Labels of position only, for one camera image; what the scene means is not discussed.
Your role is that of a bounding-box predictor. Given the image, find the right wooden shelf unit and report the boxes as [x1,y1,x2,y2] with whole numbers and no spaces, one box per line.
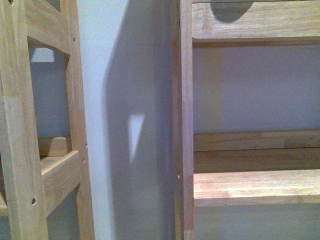
[170,0,320,240]

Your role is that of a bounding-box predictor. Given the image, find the wooden shelf unit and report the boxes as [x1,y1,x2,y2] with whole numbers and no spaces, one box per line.
[170,0,320,240]
[0,0,95,240]

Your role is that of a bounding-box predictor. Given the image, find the left wooden shelf unit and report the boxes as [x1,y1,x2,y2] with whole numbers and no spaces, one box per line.
[0,0,95,240]

